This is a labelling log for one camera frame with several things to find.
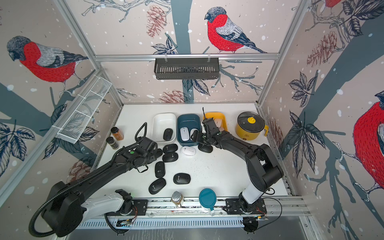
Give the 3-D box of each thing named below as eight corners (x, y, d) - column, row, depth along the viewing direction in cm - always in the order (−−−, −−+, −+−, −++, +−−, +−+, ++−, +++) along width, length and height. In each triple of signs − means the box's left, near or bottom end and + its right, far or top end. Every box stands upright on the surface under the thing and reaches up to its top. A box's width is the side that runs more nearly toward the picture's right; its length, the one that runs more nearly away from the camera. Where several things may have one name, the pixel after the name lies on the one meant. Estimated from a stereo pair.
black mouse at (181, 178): (173, 184, 83) (172, 182, 81) (174, 174, 86) (173, 172, 84) (190, 184, 83) (189, 182, 81) (190, 174, 86) (190, 172, 84)
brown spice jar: (115, 140, 100) (109, 132, 93) (118, 134, 103) (111, 126, 96) (122, 140, 100) (116, 132, 93) (124, 134, 103) (118, 126, 96)
